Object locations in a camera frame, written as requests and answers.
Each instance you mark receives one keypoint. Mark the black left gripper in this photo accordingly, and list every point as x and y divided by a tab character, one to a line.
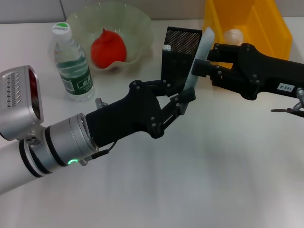
123	118

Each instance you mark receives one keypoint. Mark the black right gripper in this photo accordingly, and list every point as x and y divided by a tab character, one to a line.
266	73

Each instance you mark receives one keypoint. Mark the grey pen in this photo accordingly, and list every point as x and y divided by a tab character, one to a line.
204	47

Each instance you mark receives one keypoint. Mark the white paper ball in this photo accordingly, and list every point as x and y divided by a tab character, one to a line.
234	36

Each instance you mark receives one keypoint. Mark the mint green utility knife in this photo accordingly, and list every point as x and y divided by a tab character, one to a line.
167	47

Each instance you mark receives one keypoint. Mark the red-orange fruit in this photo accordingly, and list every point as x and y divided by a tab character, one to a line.
109	50

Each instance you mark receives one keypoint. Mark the clear bottle with green label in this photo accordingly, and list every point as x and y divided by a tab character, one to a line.
76	78

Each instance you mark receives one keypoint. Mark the black mesh pen holder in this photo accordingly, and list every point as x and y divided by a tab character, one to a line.
177	64

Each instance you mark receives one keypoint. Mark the pale green glass fruit bowl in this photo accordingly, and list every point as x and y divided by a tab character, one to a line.
137	31

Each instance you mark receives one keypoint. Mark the yellow plastic bin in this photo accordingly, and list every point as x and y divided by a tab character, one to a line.
268	23

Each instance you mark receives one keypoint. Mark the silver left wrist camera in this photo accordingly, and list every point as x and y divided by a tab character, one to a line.
19	99

